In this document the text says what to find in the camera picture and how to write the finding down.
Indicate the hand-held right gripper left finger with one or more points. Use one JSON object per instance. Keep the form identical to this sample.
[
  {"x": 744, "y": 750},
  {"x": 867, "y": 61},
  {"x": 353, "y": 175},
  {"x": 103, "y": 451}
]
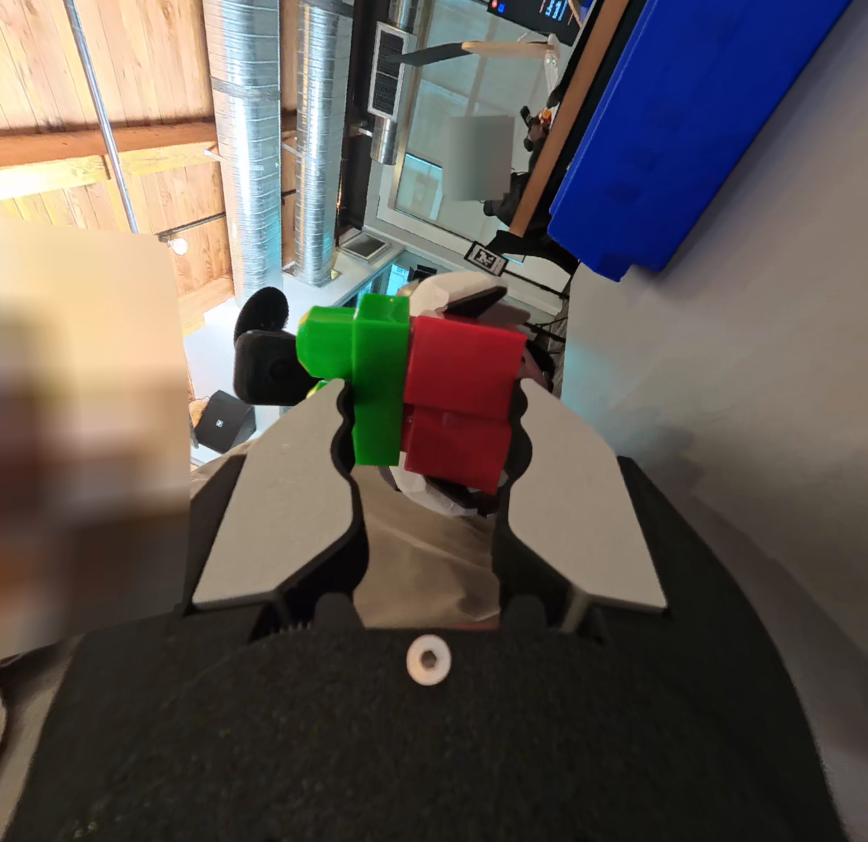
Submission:
[{"x": 278, "y": 517}]

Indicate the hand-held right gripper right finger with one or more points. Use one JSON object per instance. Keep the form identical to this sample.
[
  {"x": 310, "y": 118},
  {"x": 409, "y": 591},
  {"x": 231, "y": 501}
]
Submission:
[{"x": 583, "y": 517}]

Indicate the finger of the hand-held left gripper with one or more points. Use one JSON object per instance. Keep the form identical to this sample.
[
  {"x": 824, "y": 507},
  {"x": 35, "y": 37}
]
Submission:
[{"x": 434, "y": 496}]

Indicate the red toy block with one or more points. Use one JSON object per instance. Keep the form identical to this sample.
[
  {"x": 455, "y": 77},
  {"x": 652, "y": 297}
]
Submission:
[
  {"x": 461, "y": 367},
  {"x": 455, "y": 449}
]

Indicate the green double toy block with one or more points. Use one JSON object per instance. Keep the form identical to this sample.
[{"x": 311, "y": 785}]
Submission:
[{"x": 380, "y": 381}]

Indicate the blue plastic bin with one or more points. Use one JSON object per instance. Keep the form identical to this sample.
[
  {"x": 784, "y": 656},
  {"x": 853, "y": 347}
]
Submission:
[{"x": 705, "y": 110}]

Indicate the small black box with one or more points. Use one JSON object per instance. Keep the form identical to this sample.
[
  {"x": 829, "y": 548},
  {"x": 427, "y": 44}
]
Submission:
[{"x": 224, "y": 419}]

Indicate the silver ventilation duct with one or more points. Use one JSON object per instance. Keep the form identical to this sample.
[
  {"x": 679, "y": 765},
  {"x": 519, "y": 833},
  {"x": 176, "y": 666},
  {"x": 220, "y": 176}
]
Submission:
[
  {"x": 323, "y": 123},
  {"x": 244, "y": 123}
]

